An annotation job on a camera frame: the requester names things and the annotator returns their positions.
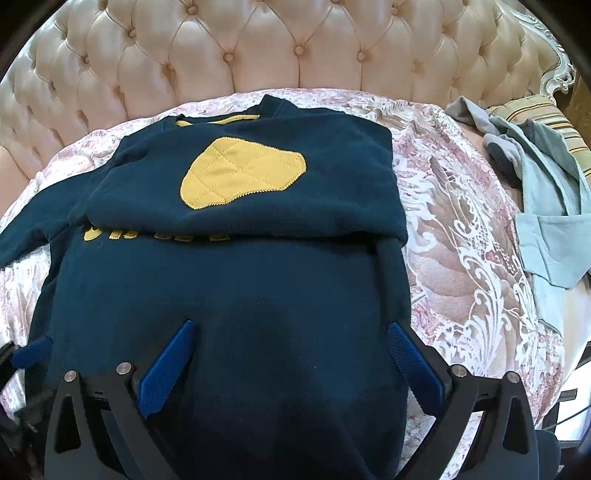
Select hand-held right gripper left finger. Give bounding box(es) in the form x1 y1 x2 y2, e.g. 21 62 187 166
44 318 198 480

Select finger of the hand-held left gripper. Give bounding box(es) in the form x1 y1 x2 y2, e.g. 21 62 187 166
0 336 56 416

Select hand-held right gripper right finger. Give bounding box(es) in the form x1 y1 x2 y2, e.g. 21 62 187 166
386 320 539 480

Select navy sweatshirt with yellow letters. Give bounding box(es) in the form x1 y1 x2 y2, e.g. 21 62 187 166
0 95 414 480

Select pink floral sofa cover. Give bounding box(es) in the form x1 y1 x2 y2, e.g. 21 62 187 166
0 88 566 480

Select light green garment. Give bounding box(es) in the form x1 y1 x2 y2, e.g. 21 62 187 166
489 117 591 335

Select grey garment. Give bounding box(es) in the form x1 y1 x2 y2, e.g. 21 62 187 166
445 96 525 188

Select striped beige cushion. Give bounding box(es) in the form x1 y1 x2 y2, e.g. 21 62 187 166
485 95 591 176

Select tufted beige headboard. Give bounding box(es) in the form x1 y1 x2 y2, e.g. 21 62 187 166
0 0 578 185

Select black metal frame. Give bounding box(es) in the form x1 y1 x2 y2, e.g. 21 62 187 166
556 388 591 462

